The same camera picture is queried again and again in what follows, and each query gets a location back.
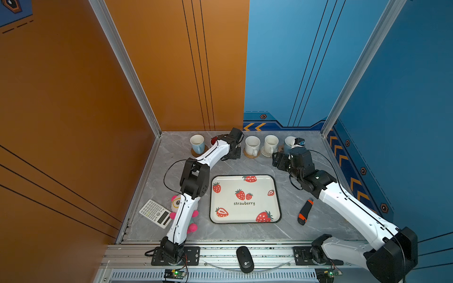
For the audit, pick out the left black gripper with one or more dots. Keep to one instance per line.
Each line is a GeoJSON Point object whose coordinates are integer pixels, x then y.
{"type": "Point", "coordinates": [238, 154]}

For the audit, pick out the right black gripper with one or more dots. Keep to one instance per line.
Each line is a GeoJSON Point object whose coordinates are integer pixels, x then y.
{"type": "Point", "coordinates": [284, 157]}

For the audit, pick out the white mug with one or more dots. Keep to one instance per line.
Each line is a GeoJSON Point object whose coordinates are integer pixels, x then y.
{"type": "Point", "coordinates": [271, 144]}
{"type": "Point", "coordinates": [252, 146]}

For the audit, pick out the light blue mug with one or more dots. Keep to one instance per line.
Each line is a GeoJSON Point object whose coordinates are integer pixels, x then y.
{"type": "Point", "coordinates": [197, 141]}

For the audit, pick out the matte brown round coaster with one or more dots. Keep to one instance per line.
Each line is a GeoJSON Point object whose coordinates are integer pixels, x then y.
{"type": "Point", "coordinates": [195, 154]}

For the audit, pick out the tan rattan round coaster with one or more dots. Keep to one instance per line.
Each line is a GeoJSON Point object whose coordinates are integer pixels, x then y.
{"type": "Point", "coordinates": [247, 155]}

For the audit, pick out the white woven round coaster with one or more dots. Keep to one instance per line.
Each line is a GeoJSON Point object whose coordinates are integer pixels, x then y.
{"type": "Point", "coordinates": [265, 154]}

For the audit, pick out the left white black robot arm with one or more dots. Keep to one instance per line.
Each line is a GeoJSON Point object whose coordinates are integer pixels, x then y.
{"type": "Point", "coordinates": [194, 182]}

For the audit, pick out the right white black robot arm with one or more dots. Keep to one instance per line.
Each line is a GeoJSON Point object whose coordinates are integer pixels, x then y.
{"type": "Point", "coordinates": [389, 253]}

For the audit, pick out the white strawberry tray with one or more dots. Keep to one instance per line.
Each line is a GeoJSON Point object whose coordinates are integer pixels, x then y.
{"type": "Point", "coordinates": [244, 199]}

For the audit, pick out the black orange utility knife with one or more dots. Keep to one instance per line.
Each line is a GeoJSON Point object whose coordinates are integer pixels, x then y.
{"type": "Point", "coordinates": [304, 212]}

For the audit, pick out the pink panda plush toy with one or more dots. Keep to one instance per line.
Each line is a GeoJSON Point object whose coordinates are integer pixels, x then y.
{"type": "Point", "coordinates": [176, 200]}

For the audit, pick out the white calculator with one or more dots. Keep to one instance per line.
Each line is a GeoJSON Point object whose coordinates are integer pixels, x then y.
{"type": "Point", "coordinates": [156, 213]}

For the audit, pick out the black computer mouse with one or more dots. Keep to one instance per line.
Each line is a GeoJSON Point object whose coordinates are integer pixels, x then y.
{"type": "Point", "coordinates": [245, 260]}

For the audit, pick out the right green circuit board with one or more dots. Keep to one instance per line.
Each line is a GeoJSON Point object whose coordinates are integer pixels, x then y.
{"type": "Point", "coordinates": [327, 275]}

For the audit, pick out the green circuit board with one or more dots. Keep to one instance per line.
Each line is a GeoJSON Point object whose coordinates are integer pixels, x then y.
{"type": "Point", "coordinates": [175, 276]}
{"type": "Point", "coordinates": [327, 275]}

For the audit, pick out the left green circuit board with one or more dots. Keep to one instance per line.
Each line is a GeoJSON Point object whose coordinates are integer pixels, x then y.
{"type": "Point", "coordinates": [175, 276]}

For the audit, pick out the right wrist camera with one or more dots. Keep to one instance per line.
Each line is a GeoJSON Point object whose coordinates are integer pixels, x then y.
{"type": "Point", "coordinates": [299, 142]}

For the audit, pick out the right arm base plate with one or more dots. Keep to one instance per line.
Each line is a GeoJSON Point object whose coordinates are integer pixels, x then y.
{"type": "Point", "coordinates": [306, 255]}

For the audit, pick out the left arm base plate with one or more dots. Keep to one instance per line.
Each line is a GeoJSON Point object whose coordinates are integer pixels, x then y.
{"type": "Point", "coordinates": [190, 255]}

